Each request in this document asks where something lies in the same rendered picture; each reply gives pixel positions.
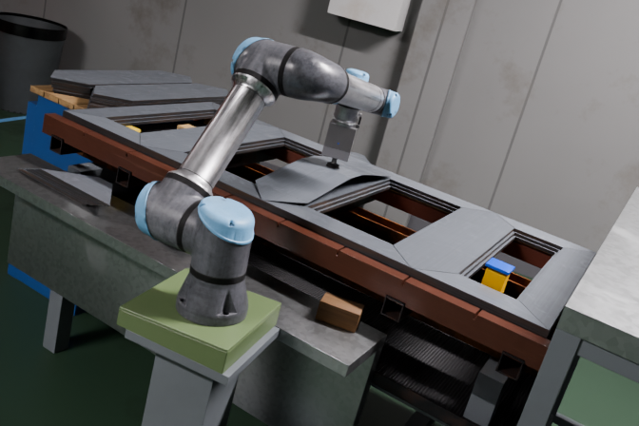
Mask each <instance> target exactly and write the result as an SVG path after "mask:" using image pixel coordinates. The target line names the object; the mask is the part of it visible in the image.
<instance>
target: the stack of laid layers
mask: <svg viewBox="0 0 639 426"><path fill-rule="evenodd" d="M216 111H217V110H216V109H212V110H199V111H187V112H173V113H160V114H147V115H134V116H122V117H108V119H109V120H112V121H114V122H116V123H118V124H121V125H123V126H136V125H147V124H158V123H168V122H179V121H189V120H200V119H210V118H212V117H213V116H214V114H215V113H216ZM63 117H65V118H67V119H69V120H71V121H73V122H75V123H77V124H79V125H81V126H85V127H87V128H89V129H91V130H93V131H96V132H98V133H100V134H102V135H104V136H107V137H108V138H110V139H112V140H114V141H116V142H119V143H121V144H123V145H126V146H129V147H131V148H133V149H135V150H137V151H139V152H142V153H144V154H145V155H147V156H149V157H151V158H154V159H156V160H158V161H160V162H162V163H165V164H167V165H170V166H172V167H174V168H177V169H179V167H180V166H181V164H180V163H178V162H176V161H173V160H171V159H169V158H167V157H166V156H163V155H161V154H159V153H157V152H154V151H152V150H150V149H148V148H146V147H143V146H141V145H138V144H136V143H133V142H131V141H130V140H128V139H126V138H123V137H121V136H119V135H117V134H115V133H112V132H110V131H108V130H106V129H104V128H101V127H99V126H97V125H95V124H92V123H90V122H88V121H86V120H83V119H81V118H79V117H77V116H75V115H72V114H70V113H68V112H66V111H63ZM280 146H285V147H288V148H290V149H293V150H295V151H297V152H299V153H301V154H304V155H306V156H309V157H311V156H324V155H321V152H320V151H318V150H315V149H314V148H311V147H309V146H306V145H302V144H300V143H297V142H295V141H292V140H290V139H287V138H285V137H283V138H278V139H271V140H264V141H258V142H252V143H245V144H241V145H240V147H239V148H238V150H237V151H236V153H235V155H236V154H242V153H247V152H252V151H258V150H264V149H269V148H275V147H280ZM215 186H216V187H218V188H219V189H222V190H224V191H226V192H228V193H230V194H232V195H235V196H237V197H239V198H241V199H243V200H245V201H248V202H250V203H252V204H254V205H257V206H259V207H261V208H263V209H265V210H267V211H270V212H272V213H274V214H276V215H278V216H280V217H283V218H285V219H286V220H288V221H290V222H293V223H296V224H298V225H300V226H302V227H305V228H307V229H309V230H311V231H313V232H315V233H318V234H320V235H322V236H323V237H325V238H328V239H330V240H332V241H334V242H337V243H340V244H342V245H344V246H345V247H348V248H351V249H353V250H355V251H357V252H359V253H360V254H363V255H365V256H367V257H369V258H371V259H373V260H376V261H379V262H381V263H383V264H386V265H388V266H390V267H392V268H394V269H396V270H398V271H400V272H402V273H404V274H406V275H408V276H410V277H409V278H411V277H413V278H415V279H417V280H419V281H423V282H425V283H427V284H429V285H431V286H433V287H435V288H437V289H439V290H441V291H443V292H446V293H448V294H450V295H452V296H454V297H457V298H459V299H461V300H464V301H466V302H468V303H470V304H472V305H474V306H476V307H479V308H480V310H479V312H480V311H481V310H482V309H483V310H485V311H487V312H489V313H492V314H494V315H496V316H498V317H500V318H502V319H504V320H507V321H509V322H511V323H514V324H516V325H518V326H520V327H522V328H524V329H527V330H529V331H531V332H533V333H535V334H537V335H539V336H541V337H543V338H545V339H547V338H548V336H549V334H550V333H551V331H552V329H553V327H554V325H555V324H556V323H557V321H558V320H559V318H560V316H561V315H562V312H563V310H564V308H563V309H562V311H561V312H560V314H559V316H558V317H557V319H556V321H555V322H554V324H553V326H552V328H551V330H547V329H545V328H543V327H540V326H538V325H536V324H534V323H532V322H529V321H527V320H525V319H522V318H520V317H518V316H516V315H514V314H512V313H509V312H507V311H505V310H503V309H501V308H498V307H496V306H494V305H492V304H490V303H487V302H486V301H484V300H480V299H478V298H476V297H474V296H472V295H469V294H467V293H465V292H463V291H461V290H458V289H456V288H454V287H452V286H451V285H448V284H446V283H444V282H442V281H438V280H436V279H434V278H432V277H430V276H427V275H425V274H423V273H421V272H418V271H416V270H415V269H413V268H411V267H408V266H406V265H404V264H402V263H400V262H397V261H394V260H392V259H390V258H387V257H385V256H383V255H381V254H379V253H377V252H375V251H373V250H371V249H369V248H366V247H364V246H362V245H360V244H358V243H355V242H352V241H350V240H347V239H345V238H343V237H342V236H340V235H337V234H335V233H333V232H331V231H329V230H326V229H324V228H322V227H320V226H318V225H315V224H313V223H310V222H308V221H306V220H304V219H302V218H300V217H298V216H295V215H293V214H291V213H289V212H286V211H284V210H282V209H280V208H278V207H275V206H274V205H272V204H270V203H266V202H264V201H263V200H262V199H258V198H255V197H253V196H251V195H249V194H247V193H244V192H242V191H240V190H239V189H237V188H234V187H232V186H230V185H228V184H224V183H222V182H220V181H217V183H216V184H215ZM388 189H391V190H394V191H395V192H398V193H400V194H403V195H405V196H408V197H410V198H413V199H415V200H418V201H420V202H423V203H426V204H428V205H431V206H433V207H435V208H438V209H440V210H443V211H445V212H448V213H450V214H451V213H452V212H454V211H456V210H458V209H459V208H461V207H459V206H457V205H454V204H452V203H448V202H445V201H443V200H440V199H439V198H436V197H434V196H431V195H429V194H426V193H424V192H421V191H419V190H416V189H414V188H411V187H410V186H407V185H405V184H401V183H398V182H395V181H393V180H391V179H390V178H389V177H383V176H374V175H362V176H359V177H356V178H353V179H350V180H349V181H347V182H345V183H343V184H340V185H339V186H337V187H335V188H334V189H332V190H330V191H329V192H327V193H325V194H324V195H322V196H320V197H319V198H317V199H315V200H314V201H312V202H311V203H287V204H293V205H299V206H306V207H310V208H312V209H314V210H316V211H318V212H320V213H322V214H323V213H325V212H328V211H331V210H334V209H336V208H339V207H342V206H345V205H347V204H349V203H353V202H356V201H359V200H362V199H364V198H367V197H370V196H373V195H375V194H378V193H380V192H383V191H385V190H388ZM274 203H285V202H274ZM513 240H517V241H519V242H523V243H525V244H527V245H529V246H532V247H534V248H537V249H539V250H542V251H544V252H547V253H549V254H552V255H553V256H552V257H551V258H550V260H549V261H548V262H547V263H546V264H545V266H544V267H543V268H542V269H541V270H540V272H539V273H538V274H537V275H536V276H535V277H534V279H533V280H532V281H531V282H530V284H529V285H528V286H527V287H526V288H525V290H524V291H523V292H522V293H521V294H520V296H519V297H518V298H517V300H521V299H522V297H523V296H524V295H525V294H526V292H527V291H528V290H529V289H530V288H531V286H532V285H533V284H534V282H535V281H536V280H537V279H538V278H539V276H540V275H541V274H542V273H543V272H544V270H545V269H546V268H547V267H548V265H549V264H550V263H551V262H552V260H553V259H554V258H555V257H556V255H557V254H558V253H559V252H560V251H561V249H562V248H563V247H560V246H558V245H555V244H553V243H550V242H546V241H544V240H541V239H539V238H536V237H535V236H532V235H530V234H527V233H525V232H522V231H519V230H517V229H513V230H512V231H511V232H510V233H508V234H507V235H506V236H505V237H504V238H502V239H501V240H500V241H499V242H497V243H496V244H495V245H493V246H492V247H491V248H490V249H489V250H487V251H486V252H485V253H484V254H482V255H481V256H480V257H479V258H477V259H476V260H475V261H473V262H472V263H471V264H470V265H469V266H467V267H466V268H465V269H464V270H462V271H461V272H460V273H459V274H460V275H462V276H464V277H467V278H470V277H472V276H473V275H474V274H475V273H476V272H477V271H478V270H480V269H481V268H482V267H483V266H484V265H485V264H486V262H487V261H489V260H490V259H491V258H494V257H495V256H496V255H497V254H498V253H499V252H501V251H502V250H503V249H504V248H505V247H506V246H507V245H509V244H510V243H511V242H512V241H513Z"/></svg>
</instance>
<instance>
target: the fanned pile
mask: <svg viewBox="0 0 639 426"><path fill-rule="evenodd" d="M16 169H17V170H19V171H21V172H23V173H25V174H27V175H29V176H30V177H31V178H33V179H35V180H37V181H39V182H41V183H42V184H45V185H47V186H49V187H51V188H53V189H54V190H56V191H58V192H60V193H62V194H64V195H66V196H68V197H69V198H71V199H72V200H74V201H76V202H78V203H80V204H82V205H84V204H85V205H87V204H88V205H95V204H96V205H97V206H98V205H100V206H102V205H104V206H110V199H111V192H112V184H111V183H109V182H107V181H105V180H103V179H101V178H99V177H93V176H87V175H81V174H74V173H67V172H62V171H55V170H48V169H43V168H40V169H39V168H37V169H36V168H35V169H33V168H27V169H24V168H17V167H16Z"/></svg>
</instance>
